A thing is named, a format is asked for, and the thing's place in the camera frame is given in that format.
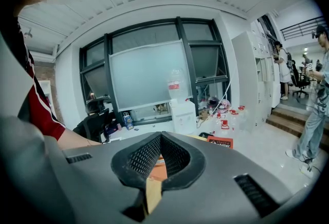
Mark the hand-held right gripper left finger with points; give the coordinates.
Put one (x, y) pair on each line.
(133, 166)

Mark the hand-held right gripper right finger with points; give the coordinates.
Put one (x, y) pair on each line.
(190, 166)

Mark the orange cardboard box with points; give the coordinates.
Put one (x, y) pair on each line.
(221, 142)

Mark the person's left forearm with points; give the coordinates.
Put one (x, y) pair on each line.
(74, 139)

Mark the white desk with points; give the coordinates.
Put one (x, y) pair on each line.
(144, 131)

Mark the blue and white paper bag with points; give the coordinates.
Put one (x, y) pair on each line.
(128, 121)

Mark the white water dispenser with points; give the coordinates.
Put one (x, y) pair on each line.
(183, 117)

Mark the black office chair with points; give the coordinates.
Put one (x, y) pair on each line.
(92, 125)
(299, 79)

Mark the group of red-capped clear jugs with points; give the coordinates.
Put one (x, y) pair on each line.
(232, 119)

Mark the pink plastic bag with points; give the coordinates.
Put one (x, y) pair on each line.
(224, 105)

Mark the clear water dispenser bottle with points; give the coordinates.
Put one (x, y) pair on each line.
(178, 84)

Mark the frosted glass whiteboard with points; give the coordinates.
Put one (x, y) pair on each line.
(146, 76)

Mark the black framed window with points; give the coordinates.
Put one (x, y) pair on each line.
(205, 63)

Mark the tall white cabinet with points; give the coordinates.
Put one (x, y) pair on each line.
(246, 76)

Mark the wooden stairs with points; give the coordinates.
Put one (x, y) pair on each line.
(288, 120)

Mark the white shelf unit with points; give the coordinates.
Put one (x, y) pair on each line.
(48, 97)

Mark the red and black shirt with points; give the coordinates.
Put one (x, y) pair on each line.
(41, 104)

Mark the white power strip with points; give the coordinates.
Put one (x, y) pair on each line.
(306, 170)

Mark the black metal railing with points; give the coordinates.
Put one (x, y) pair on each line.
(300, 27)

